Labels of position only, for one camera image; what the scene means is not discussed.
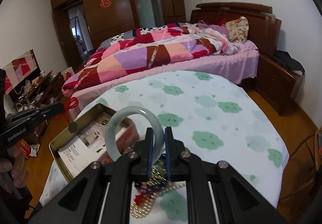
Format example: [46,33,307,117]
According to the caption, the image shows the red cardboard box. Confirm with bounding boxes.
[19,139,31,159]

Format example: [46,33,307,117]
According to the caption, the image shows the brown wooden wardrobe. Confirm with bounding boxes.
[51,0,186,70]

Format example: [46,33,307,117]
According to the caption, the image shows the dark purple bead bracelet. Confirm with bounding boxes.
[135,178,169,194]

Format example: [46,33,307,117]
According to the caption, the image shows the dark clothes on nightstand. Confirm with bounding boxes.
[272,51,305,76]

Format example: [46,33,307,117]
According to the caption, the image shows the printed booklet in tin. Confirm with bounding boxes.
[57,112,132,179]

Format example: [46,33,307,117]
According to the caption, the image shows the cluttered tv cabinet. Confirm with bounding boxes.
[4,69,66,144]

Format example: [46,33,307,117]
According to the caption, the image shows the wooden nightstand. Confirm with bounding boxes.
[255,55,304,115]

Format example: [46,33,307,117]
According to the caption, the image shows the pink bed sheet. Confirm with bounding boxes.
[62,41,260,119]

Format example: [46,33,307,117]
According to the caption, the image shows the wooden headboard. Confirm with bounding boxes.
[190,2,282,57]

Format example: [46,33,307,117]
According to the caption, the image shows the pearl necklace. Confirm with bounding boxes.
[129,180,187,219]

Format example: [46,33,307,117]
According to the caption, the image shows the patchwork quilt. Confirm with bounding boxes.
[62,23,240,96]

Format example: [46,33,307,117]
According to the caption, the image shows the pink metal tin box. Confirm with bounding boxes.
[49,102,140,183]

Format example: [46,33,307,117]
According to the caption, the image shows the red double happiness decal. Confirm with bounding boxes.
[99,0,112,8]

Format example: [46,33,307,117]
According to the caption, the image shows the red charm pendant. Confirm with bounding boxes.
[134,188,155,206]

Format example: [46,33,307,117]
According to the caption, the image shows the cloud pattern table cloth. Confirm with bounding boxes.
[39,69,290,224]

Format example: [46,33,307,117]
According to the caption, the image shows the floral pillow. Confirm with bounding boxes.
[225,16,249,43]

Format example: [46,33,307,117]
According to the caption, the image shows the person's left hand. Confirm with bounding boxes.
[1,143,28,193]

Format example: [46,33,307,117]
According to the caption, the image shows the pale jade bangle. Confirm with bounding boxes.
[104,106,165,167]

